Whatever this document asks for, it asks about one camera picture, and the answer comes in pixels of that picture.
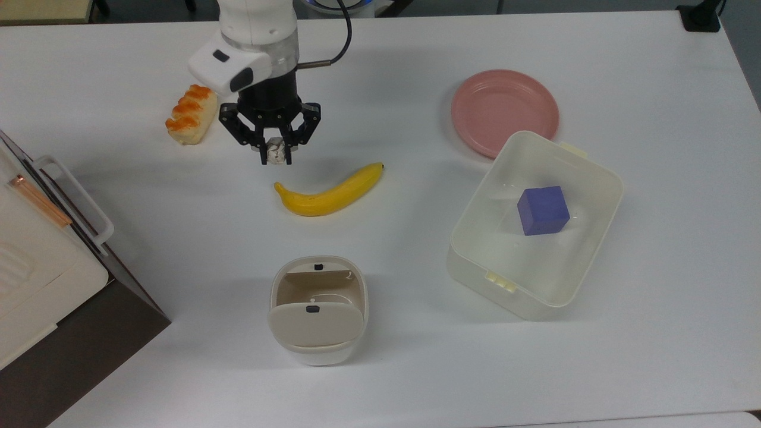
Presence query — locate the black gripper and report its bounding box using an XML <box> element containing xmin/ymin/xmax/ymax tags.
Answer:
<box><xmin>218</xmin><ymin>69</ymin><xmax>322</xmax><ymax>166</ymax></box>

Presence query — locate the white paper ball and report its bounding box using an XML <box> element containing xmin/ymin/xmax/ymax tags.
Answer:
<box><xmin>266</xmin><ymin>137</ymin><xmax>290</xmax><ymax>166</ymax></box>

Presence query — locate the small white trash bin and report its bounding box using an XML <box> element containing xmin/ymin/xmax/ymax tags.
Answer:
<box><xmin>267</xmin><ymin>255</ymin><xmax>370</xmax><ymax>367</ymax></box>

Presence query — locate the cream trash bin swing lid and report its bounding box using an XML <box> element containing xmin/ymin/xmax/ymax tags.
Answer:
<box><xmin>267</xmin><ymin>300</ymin><xmax>365</xmax><ymax>349</ymax></box>

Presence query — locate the orange glazed toy bread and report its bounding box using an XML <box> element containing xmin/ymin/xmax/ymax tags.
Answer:
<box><xmin>165</xmin><ymin>84</ymin><xmax>219</xmax><ymax>146</ymax></box>

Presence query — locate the yellow banana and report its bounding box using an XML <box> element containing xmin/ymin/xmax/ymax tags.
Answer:
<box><xmin>273</xmin><ymin>162</ymin><xmax>385</xmax><ymax>218</ymax></box>

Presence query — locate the pink round plate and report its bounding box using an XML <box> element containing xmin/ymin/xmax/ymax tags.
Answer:
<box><xmin>450</xmin><ymin>69</ymin><xmax>560</xmax><ymax>159</ymax></box>

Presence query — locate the wooden desk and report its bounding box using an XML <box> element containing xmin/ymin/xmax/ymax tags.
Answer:
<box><xmin>0</xmin><ymin>0</ymin><xmax>95</xmax><ymax>26</ymax></box>

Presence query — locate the translucent white plastic container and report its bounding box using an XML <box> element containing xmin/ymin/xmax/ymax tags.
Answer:
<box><xmin>446</xmin><ymin>130</ymin><xmax>625</xmax><ymax>322</ymax></box>

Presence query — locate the purple cube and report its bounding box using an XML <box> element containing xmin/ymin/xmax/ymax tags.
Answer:
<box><xmin>517</xmin><ymin>185</ymin><xmax>571</xmax><ymax>237</ymax></box>

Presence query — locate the white and brown countertop oven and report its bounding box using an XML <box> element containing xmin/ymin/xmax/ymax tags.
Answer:
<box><xmin>0</xmin><ymin>129</ymin><xmax>172</xmax><ymax>428</ymax></box>

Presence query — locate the black table clamp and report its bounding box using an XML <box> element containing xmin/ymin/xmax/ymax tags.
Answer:
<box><xmin>675</xmin><ymin>0</ymin><xmax>728</xmax><ymax>33</ymax></box>

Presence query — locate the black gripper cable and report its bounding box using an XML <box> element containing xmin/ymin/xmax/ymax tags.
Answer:
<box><xmin>297</xmin><ymin>0</ymin><xmax>353</xmax><ymax>70</ymax></box>

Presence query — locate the white robot base blue ring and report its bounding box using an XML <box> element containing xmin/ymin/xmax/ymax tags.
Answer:
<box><xmin>295</xmin><ymin>0</ymin><xmax>378</xmax><ymax>14</ymax></box>

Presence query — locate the white oven door handle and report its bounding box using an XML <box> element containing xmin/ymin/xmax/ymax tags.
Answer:
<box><xmin>32</xmin><ymin>155</ymin><xmax>115</xmax><ymax>257</ymax></box>

